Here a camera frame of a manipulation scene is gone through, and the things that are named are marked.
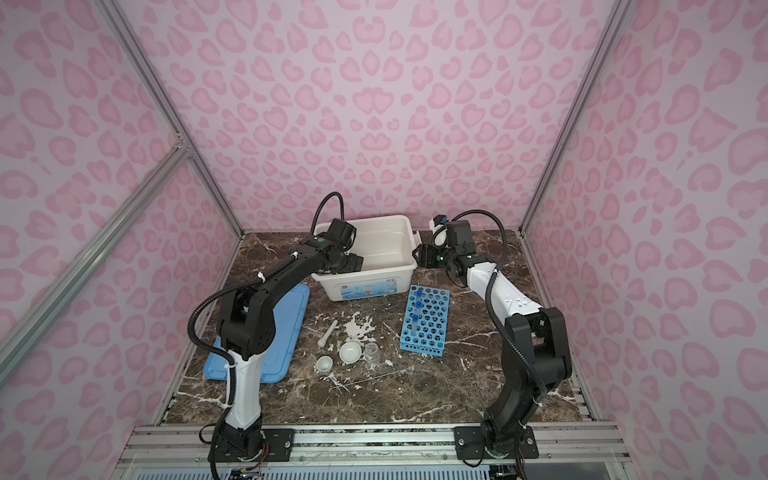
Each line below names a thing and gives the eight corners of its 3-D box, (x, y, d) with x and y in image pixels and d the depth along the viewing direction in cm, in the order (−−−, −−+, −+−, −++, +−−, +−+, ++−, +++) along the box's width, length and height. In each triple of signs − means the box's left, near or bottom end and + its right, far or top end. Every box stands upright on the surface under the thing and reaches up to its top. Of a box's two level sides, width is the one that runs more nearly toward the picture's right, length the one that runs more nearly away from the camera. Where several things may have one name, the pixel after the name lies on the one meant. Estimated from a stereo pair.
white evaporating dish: (338, 364, 88) (337, 361, 87) (340, 344, 92) (339, 341, 91) (361, 364, 88) (361, 361, 87) (363, 344, 92) (362, 341, 90)
